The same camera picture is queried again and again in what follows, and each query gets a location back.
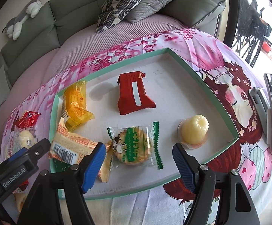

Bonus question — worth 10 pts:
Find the white bun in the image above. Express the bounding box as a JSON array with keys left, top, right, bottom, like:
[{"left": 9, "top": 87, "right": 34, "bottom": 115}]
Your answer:
[{"left": 4, "top": 128, "right": 36, "bottom": 159}]

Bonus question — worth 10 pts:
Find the green white biscuit pack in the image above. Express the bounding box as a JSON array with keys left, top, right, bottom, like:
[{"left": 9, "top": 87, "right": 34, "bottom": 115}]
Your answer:
[{"left": 53, "top": 159, "right": 70, "bottom": 172}]

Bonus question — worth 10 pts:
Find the orange barcode cake pack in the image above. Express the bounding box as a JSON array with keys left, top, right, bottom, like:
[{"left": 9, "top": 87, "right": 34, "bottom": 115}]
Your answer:
[{"left": 49, "top": 118, "right": 113, "bottom": 182}]

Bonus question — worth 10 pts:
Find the yellow jelly cup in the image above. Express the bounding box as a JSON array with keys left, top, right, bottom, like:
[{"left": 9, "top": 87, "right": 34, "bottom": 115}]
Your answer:
[{"left": 177, "top": 114, "right": 209, "bottom": 150}]

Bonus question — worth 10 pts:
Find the green rice cracker pack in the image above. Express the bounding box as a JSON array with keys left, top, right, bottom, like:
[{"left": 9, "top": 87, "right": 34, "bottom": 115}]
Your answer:
[{"left": 107, "top": 121, "right": 163, "bottom": 170}]

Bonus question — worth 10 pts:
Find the yellow cake clear pack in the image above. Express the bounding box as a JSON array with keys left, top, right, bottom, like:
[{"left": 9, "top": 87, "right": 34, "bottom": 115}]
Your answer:
[{"left": 61, "top": 80, "right": 95, "bottom": 131}]

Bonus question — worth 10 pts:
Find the red milk biscuit pack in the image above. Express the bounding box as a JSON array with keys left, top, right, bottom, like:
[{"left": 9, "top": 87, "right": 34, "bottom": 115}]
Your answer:
[{"left": 117, "top": 71, "right": 156, "bottom": 115}]

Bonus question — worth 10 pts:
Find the long red patterned pack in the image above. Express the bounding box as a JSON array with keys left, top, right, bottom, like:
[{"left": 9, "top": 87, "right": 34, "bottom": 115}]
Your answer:
[{"left": 13, "top": 180, "right": 29, "bottom": 193}]

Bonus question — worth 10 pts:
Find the white flower print pack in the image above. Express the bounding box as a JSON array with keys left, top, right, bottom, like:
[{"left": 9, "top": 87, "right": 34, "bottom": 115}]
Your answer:
[{"left": 14, "top": 193, "right": 27, "bottom": 212}]

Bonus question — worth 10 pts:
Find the red gold coin snack bag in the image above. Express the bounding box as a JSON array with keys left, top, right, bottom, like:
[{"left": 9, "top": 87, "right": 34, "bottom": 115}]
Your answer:
[{"left": 14, "top": 111, "right": 41, "bottom": 129}]

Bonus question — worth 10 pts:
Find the pink cartoon print cloth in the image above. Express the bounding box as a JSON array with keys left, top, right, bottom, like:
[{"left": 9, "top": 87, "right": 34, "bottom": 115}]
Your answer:
[{"left": 1, "top": 29, "right": 272, "bottom": 224}]

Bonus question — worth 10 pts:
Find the light grey cushion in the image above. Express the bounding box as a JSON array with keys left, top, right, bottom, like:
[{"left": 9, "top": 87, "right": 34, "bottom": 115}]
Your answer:
[{"left": 0, "top": 65, "right": 11, "bottom": 112}]

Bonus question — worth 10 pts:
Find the pink sofa seat cover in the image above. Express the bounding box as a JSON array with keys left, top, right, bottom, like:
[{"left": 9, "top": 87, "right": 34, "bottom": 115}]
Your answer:
[{"left": 0, "top": 14, "right": 186, "bottom": 148}]

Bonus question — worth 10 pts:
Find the teal shallow cardboard tray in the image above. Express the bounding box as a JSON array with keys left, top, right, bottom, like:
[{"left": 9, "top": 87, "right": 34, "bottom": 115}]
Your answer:
[{"left": 48, "top": 47, "right": 240, "bottom": 201}]

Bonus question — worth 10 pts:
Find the silver folding device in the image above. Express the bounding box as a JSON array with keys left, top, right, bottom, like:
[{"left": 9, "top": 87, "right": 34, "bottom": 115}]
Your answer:
[{"left": 248, "top": 87, "right": 270, "bottom": 135}]

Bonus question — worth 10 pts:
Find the grey white plush toy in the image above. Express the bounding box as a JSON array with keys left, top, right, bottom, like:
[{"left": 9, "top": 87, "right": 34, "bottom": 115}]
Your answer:
[{"left": 2, "top": 0, "right": 42, "bottom": 41}]

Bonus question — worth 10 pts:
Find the grey-green sofa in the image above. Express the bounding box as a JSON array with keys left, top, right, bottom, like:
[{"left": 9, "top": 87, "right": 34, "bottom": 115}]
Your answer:
[{"left": 0, "top": 0, "right": 227, "bottom": 88}]

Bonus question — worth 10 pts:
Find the black drying rack outside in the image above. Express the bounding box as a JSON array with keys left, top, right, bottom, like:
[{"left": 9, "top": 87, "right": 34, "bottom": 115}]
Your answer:
[{"left": 232, "top": 0, "right": 272, "bottom": 67}]

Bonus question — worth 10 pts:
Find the black white patterned pillow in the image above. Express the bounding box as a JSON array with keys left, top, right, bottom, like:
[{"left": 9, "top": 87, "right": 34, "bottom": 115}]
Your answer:
[{"left": 96, "top": 0, "right": 142, "bottom": 34}]

